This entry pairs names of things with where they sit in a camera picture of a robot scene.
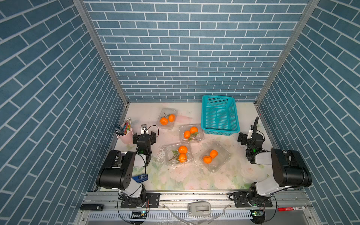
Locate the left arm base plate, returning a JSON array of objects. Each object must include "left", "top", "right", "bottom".
[{"left": 120, "top": 193, "right": 160, "bottom": 209}]

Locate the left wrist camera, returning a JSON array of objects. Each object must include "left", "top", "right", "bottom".
[{"left": 141, "top": 124, "right": 148, "bottom": 134}]

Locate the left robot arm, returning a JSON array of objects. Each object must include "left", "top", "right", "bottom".
[{"left": 96, "top": 131, "right": 158, "bottom": 203}]

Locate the clear container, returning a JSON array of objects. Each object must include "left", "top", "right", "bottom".
[
  {"left": 199, "top": 142, "right": 231, "bottom": 173},
  {"left": 159, "top": 142, "right": 194, "bottom": 168},
  {"left": 157, "top": 108, "right": 178, "bottom": 130},
  {"left": 179, "top": 124, "right": 204, "bottom": 143}
]

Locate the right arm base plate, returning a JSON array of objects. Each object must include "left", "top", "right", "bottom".
[{"left": 229, "top": 191, "right": 273, "bottom": 208}]

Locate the front right orange pair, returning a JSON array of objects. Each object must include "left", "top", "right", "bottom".
[{"left": 203, "top": 150, "right": 218, "bottom": 164}]

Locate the grey box on rail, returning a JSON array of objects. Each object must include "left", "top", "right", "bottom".
[{"left": 187, "top": 201, "right": 212, "bottom": 216}]

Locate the front left orange pair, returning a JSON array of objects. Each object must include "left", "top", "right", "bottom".
[{"left": 168, "top": 145, "right": 188, "bottom": 163}]

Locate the orange pair with leaves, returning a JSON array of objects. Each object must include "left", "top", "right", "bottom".
[{"left": 183, "top": 127, "right": 199, "bottom": 141}]

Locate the blue card on table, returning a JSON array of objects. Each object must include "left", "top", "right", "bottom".
[{"left": 132, "top": 173, "right": 149, "bottom": 183}]

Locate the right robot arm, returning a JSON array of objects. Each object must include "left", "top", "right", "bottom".
[{"left": 238, "top": 133, "right": 312, "bottom": 205}]

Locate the back left orange pair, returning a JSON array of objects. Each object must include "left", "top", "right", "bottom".
[{"left": 159, "top": 113, "right": 176, "bottom": 126}]

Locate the black device on rail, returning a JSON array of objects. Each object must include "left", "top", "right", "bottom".
[{"left": 80, "top": 204, "right": 104, "bottom": 212}]

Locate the pink pen cup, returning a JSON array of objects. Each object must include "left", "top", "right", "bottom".
[{"left": 115, "top": 118, "right": 133, "bottom": 144}]

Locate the teal plastic basket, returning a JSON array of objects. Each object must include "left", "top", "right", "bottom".
[{"left": 201, "top": 95, "right": 240, "bottom": 136}]

